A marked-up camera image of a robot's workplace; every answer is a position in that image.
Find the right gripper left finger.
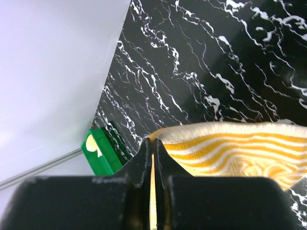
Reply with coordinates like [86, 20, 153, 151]
[0, 138, 152, 230]

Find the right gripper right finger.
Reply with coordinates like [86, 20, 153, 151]
[153, 139, 299, 230]

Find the yellow orange striped towel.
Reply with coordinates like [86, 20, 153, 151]
[143, 121, 307, 230]

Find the green plastic tray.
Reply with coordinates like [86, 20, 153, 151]
[81, 129, 123, 176]

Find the yellow cream towel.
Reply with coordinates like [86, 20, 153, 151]
[85, 134, 102, 158]

